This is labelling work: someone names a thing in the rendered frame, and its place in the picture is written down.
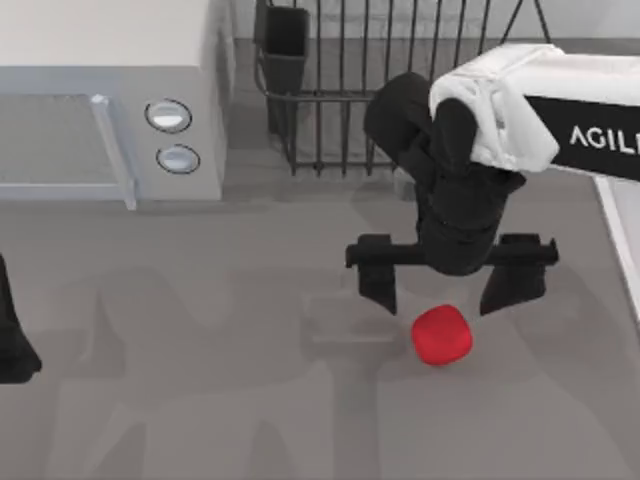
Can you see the red rounded block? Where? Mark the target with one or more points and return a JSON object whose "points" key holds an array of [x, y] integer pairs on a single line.
{"points": [[442, 336]]}

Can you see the small round microwave knob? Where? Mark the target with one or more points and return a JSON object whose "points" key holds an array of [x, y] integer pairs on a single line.
{"points": [[178, 159]]}

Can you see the black cutlery holder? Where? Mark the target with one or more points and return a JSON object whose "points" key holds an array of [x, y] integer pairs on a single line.
{"points": [[283, 40]]}

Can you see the large round microwave knob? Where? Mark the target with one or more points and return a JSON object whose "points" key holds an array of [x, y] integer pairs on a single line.
{"points": [[168, 115]]}

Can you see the glass microwave door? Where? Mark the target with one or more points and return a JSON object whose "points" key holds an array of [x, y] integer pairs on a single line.
{"points": [[45, 140]]}

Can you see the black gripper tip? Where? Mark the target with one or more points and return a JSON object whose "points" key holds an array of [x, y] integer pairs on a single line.
{"points": [[12, 340]]}

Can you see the pale microwave oven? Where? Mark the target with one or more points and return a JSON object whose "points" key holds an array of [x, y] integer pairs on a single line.
{"points": [[100, 35]]}

